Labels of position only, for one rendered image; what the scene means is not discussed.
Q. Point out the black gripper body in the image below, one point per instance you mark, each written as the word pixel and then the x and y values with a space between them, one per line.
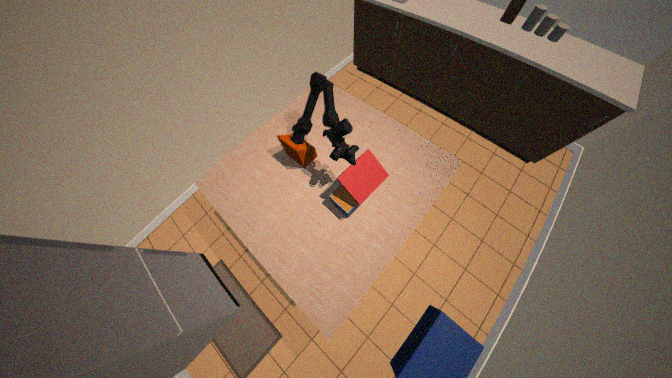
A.
pixel 348 151

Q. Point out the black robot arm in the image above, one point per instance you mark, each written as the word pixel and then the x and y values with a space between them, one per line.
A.
pixel 338 129

